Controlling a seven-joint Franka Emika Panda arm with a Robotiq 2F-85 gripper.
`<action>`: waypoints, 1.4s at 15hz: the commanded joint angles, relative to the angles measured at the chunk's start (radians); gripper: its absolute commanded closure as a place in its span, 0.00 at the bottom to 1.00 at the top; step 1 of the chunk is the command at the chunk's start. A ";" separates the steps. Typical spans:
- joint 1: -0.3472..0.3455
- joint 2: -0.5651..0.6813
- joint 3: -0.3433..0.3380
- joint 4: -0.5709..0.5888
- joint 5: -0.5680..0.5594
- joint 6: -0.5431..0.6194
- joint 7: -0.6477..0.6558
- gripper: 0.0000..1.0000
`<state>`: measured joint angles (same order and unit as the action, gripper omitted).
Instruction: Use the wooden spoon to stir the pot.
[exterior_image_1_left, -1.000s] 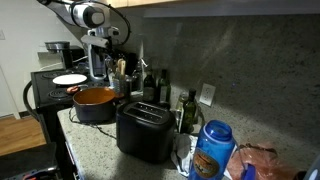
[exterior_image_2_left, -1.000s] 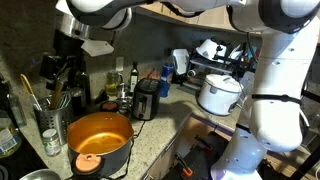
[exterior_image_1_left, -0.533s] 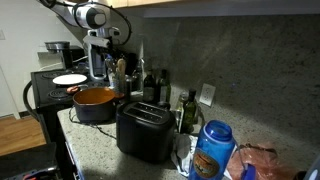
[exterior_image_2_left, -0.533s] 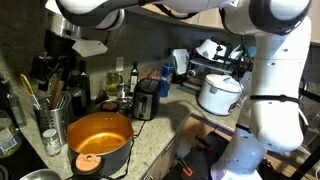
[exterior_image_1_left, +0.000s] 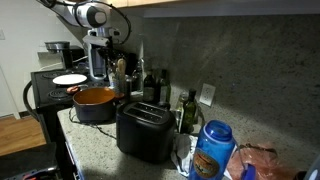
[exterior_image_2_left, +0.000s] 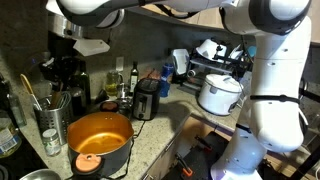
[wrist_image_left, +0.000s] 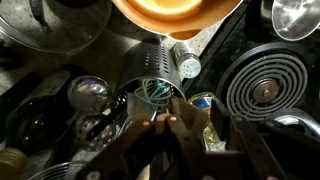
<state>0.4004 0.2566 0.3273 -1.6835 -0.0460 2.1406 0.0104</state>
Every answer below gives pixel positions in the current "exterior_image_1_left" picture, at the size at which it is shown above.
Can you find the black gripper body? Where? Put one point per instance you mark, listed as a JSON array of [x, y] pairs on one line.
[[105, 51]]

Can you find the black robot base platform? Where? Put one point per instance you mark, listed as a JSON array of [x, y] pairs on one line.
[[26, 160]]

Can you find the oval wooden spoon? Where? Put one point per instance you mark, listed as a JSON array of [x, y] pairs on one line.
[[121, 65]]

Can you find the dark pot copper interior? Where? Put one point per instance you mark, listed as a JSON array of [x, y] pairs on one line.
[[95, 106]]

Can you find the silver soda maker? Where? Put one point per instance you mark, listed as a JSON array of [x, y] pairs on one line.
[[98, 71]]

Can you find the perforated metal utensil holder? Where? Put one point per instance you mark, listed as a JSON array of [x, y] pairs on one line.
[[121, 88]]

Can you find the white round plate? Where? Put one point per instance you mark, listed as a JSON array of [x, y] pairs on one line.
[[68, 79]]

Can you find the dark glass vinegar bottle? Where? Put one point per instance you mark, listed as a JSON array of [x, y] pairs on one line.
[[149, 88]]

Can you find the black silver coffee maker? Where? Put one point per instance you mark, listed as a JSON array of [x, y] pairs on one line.
[[57, 46]]

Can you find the green glass bottle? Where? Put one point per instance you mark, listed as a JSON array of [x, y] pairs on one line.
[[164, 88]]

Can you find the wooden upper cabinet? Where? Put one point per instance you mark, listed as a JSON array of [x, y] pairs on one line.
[[140, 2]]

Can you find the black electric stove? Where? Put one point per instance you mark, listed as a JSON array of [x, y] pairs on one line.
[[43, 90]]

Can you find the black toaster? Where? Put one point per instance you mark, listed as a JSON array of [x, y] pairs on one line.
[[145, 133]]

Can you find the clear glass oil jar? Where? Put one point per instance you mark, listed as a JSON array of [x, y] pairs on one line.
[[181, 101]]

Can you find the tall green olive oil bottle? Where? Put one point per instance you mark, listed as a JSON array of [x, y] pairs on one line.
[[188, 113]]

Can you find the lower kitchen cabinet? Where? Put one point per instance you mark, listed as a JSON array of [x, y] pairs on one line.
[[71, 160]]

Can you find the white crumpled cloth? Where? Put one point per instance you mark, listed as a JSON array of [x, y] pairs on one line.
[[183, 153]]

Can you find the blue plastic water bottle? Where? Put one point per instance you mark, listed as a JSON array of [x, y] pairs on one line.
[[211, 150]]

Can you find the red plastic bag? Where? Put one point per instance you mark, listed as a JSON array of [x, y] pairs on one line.
[[263, 165]]

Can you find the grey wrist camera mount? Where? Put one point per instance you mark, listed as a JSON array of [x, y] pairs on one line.
[[95, 40]]

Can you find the white wall outlet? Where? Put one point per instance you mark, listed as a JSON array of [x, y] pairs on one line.
[[207, 94]]

